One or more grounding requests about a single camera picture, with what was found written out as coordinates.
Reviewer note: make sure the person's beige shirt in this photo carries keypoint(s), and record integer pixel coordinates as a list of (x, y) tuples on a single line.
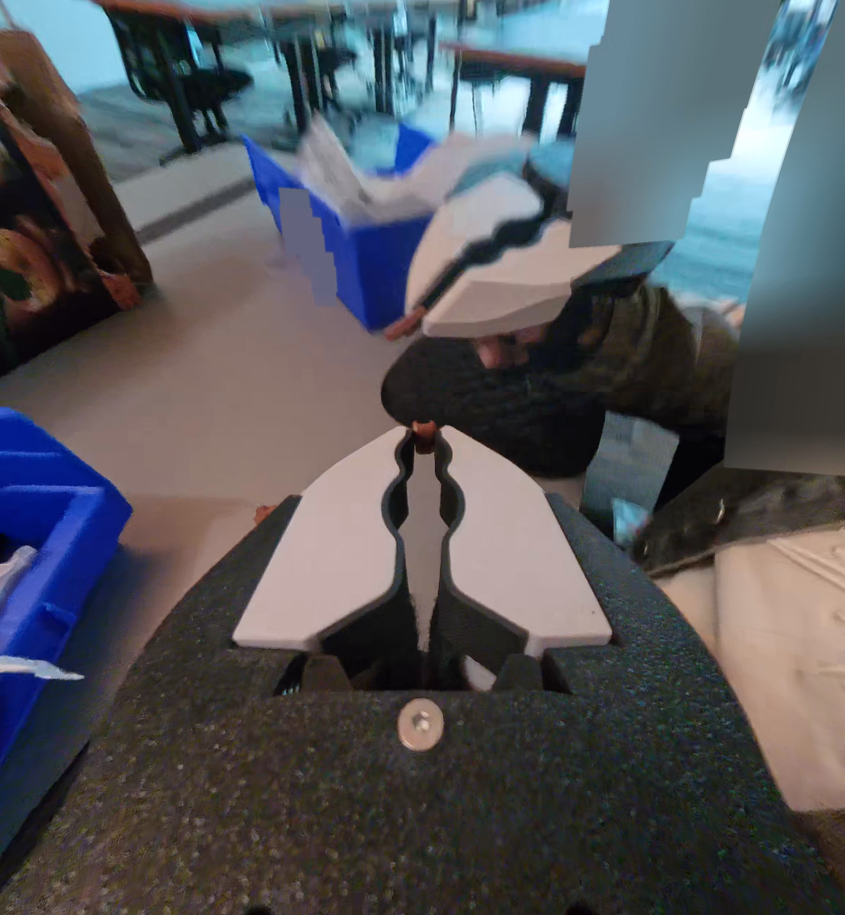
[(787, 665)]

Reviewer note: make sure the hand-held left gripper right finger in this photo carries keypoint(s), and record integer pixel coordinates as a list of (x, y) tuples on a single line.
[(522, 557)]

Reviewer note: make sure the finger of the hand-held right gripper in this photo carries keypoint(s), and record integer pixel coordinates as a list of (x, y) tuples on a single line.
[(515, 293), (465, 214)]

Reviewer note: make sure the reddish brown lego plate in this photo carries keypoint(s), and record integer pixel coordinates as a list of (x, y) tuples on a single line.
[(405, 325)]

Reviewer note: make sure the blue plastic bin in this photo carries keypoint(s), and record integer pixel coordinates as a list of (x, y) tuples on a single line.
[(29, 500), (372, 264)]

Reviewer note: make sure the heap of white paper bags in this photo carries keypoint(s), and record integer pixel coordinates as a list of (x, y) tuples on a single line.
[(394, 186)]

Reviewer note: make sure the person's right hand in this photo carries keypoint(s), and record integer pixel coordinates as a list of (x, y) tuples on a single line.
[(512, 347)]

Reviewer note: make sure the wooden table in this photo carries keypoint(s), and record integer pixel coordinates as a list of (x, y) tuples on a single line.
[(522, 64)]

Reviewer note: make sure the black orchid lego box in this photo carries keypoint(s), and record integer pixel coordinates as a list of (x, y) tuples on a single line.
[(37, 236)]

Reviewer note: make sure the torn white paper bag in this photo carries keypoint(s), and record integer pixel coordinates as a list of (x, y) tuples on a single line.
[(1, 661)]

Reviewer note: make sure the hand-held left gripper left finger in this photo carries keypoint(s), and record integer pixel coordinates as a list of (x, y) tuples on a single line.
[(329, 557)]

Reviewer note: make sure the small brown lego piece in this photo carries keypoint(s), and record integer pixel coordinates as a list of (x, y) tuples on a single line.
[(424, 436)]

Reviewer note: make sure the black mesh cushion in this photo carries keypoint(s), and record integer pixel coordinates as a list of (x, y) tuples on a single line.
[(494, 414)]

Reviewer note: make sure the black office chair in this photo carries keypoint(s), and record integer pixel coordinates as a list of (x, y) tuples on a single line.
[(194, 78)]

